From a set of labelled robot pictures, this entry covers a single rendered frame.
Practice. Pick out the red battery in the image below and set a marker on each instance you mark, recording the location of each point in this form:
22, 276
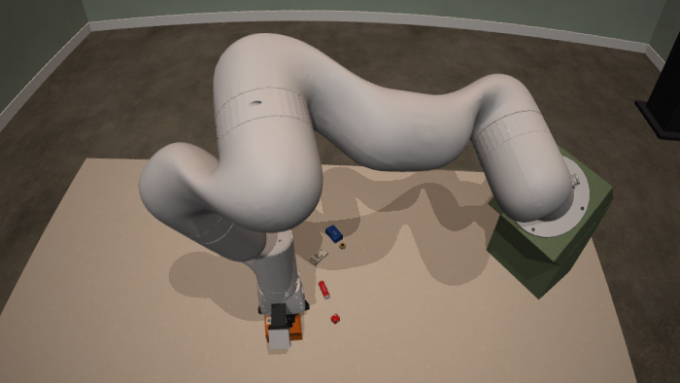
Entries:
324, 290

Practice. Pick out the white domino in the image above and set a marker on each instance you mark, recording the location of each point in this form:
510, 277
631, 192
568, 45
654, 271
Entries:
318, 256

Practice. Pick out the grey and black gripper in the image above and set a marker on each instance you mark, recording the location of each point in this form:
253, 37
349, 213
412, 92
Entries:
295, 303

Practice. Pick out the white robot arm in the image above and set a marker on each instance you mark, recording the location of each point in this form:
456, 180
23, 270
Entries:
269, 176

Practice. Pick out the orange rack of bins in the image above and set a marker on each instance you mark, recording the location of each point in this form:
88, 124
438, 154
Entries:
295, 331

